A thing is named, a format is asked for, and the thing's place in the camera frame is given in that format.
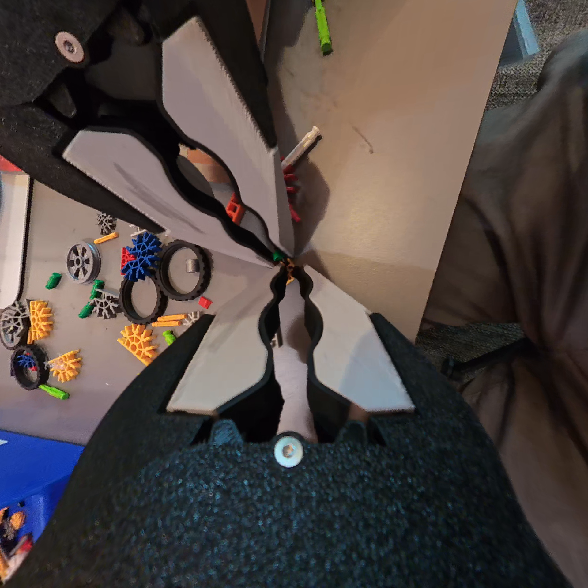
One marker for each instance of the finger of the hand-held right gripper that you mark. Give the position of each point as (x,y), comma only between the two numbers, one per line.
(216,115)
(128,174)

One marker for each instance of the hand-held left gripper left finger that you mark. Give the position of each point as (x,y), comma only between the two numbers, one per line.
(220,363)

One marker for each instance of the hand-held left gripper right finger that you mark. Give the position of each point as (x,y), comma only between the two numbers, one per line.
(363,363)

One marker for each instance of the small yellow connector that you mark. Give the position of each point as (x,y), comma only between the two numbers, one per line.
(289,266)

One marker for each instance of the small light grey connector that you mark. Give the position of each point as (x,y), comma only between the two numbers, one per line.
(193,318)

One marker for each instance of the dark grey snowflake connector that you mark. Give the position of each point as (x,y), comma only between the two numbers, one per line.
(105,223)

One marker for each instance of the white fan connector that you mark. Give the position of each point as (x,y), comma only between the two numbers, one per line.
(137,230)

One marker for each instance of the lime green rod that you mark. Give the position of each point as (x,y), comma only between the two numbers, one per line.
(169,337)
(54,392)

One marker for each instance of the small red clip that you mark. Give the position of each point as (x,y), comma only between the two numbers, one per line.
(205,302)

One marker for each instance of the yellow rod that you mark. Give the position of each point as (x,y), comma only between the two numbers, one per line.
(166,324)
(105,238)
(172,317)

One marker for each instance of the blue snowflake connector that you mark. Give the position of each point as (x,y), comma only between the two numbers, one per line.
(143,255)

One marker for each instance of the yellow fan connector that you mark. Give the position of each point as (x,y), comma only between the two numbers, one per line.
(41,321)
(138,344)
(66,366)

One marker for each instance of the red fan connector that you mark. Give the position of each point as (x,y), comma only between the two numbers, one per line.
(126,262)

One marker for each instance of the red connector with rod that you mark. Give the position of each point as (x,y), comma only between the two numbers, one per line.
(301,147)

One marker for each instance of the orange connector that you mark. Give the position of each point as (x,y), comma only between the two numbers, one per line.
(234,210)

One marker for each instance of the grey wheel hub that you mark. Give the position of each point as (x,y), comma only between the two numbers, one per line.
(82,262)

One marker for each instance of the silver spacer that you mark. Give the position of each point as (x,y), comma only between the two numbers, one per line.
(191,265)

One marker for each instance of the black rubber tyre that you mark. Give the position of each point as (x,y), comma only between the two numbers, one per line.
(124,301)
(163,275)
(14,372)

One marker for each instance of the short dark green rod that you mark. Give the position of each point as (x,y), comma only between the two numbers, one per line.
(96,289)
(53,281)
(86,311)

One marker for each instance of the dark grey fan connector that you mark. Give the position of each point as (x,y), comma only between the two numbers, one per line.
(105,305)

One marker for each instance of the white flat board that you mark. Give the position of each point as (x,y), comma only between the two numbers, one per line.
(11,239)

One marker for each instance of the lime rod with connector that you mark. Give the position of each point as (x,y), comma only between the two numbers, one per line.
(323,27)

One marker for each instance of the small blue connector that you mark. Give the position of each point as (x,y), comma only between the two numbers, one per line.
(26,361)

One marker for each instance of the black tyre with grey hub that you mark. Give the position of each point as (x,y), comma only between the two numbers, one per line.
(7,337)

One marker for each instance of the person's grey trousers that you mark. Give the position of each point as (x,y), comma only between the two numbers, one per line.
(528,229)

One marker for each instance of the blue plastic bin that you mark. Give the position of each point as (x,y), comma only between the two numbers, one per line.
(32,464)

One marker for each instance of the heap of mixed toy pieces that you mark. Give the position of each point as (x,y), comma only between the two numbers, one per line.
(13,542)

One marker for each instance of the printed paper sheet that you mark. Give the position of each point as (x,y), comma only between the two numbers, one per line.
(526,27)

